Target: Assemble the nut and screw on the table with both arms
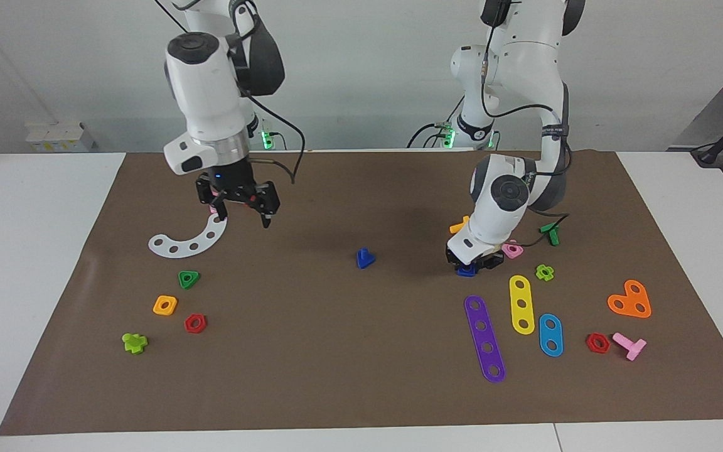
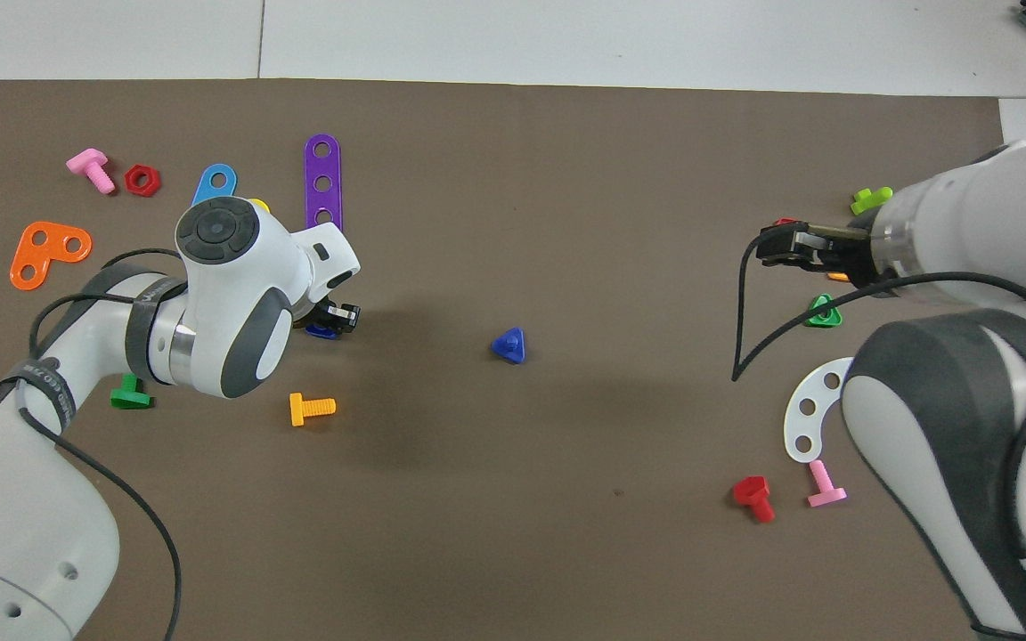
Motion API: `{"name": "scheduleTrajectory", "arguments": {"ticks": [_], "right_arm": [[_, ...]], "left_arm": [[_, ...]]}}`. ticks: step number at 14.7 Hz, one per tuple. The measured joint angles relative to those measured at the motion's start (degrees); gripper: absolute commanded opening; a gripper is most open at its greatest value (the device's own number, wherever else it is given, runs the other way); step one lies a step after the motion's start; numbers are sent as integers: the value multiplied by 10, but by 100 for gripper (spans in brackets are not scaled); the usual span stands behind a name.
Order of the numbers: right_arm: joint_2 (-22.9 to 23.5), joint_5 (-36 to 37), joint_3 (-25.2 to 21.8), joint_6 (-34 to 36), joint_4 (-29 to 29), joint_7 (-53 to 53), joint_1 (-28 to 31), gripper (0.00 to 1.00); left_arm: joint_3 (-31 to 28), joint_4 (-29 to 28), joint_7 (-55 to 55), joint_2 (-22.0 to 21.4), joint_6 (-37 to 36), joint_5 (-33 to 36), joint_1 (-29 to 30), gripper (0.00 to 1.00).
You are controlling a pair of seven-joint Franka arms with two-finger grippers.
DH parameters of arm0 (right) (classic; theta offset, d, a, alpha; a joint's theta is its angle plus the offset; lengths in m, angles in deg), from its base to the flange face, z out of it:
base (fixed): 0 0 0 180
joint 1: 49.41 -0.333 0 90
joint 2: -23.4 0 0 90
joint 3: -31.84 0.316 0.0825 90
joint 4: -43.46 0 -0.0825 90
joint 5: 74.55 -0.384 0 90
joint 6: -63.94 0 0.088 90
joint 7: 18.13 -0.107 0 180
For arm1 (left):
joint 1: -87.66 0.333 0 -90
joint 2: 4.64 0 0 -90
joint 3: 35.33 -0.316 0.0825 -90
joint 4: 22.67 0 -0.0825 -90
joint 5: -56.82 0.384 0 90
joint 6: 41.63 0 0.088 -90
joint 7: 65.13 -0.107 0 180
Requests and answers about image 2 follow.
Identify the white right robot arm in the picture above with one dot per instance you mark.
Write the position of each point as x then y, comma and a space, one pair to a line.
967, 205

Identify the green triangular plastic nut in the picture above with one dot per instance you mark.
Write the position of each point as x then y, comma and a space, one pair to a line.
811, 317

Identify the dark blue triangular-head screw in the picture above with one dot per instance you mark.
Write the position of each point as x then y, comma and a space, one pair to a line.
509, 345

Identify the dark blue square nut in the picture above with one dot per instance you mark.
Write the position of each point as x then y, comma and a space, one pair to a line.
321, 334

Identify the pink plastic screw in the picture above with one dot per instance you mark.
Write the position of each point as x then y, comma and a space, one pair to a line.
823, 485
91, 166

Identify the blue two-hole plate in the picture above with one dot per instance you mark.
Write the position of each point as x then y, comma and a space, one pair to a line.
207, 185

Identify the orange-yellow plastic screw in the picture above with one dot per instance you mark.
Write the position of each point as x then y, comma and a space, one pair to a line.
317, 408

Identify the white curved five-hole plate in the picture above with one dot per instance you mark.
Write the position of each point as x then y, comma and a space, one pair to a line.
793, 425

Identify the dark green plastic screw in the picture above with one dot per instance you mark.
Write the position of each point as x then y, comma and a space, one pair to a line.
128, 396

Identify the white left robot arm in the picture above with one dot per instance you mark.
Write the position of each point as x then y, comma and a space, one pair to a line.
32, 499

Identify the lime green plastic screw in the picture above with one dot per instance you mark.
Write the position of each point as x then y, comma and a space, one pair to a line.
867, 201

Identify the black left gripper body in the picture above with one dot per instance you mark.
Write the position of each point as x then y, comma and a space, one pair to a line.
321, 313

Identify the purple four-hole plate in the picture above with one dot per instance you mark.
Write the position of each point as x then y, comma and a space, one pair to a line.
314, 200

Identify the red plastic screw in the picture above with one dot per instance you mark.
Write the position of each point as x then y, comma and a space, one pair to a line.
752, 492

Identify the orange angled three-hole plate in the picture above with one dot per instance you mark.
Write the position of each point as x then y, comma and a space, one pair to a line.
52, 251

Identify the yellow three-hole plate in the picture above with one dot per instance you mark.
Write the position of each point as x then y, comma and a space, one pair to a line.
261, 205

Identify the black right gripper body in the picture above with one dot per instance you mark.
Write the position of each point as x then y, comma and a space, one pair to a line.
847, 249

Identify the brown table mat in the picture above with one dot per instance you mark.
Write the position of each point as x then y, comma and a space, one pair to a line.
513, 445

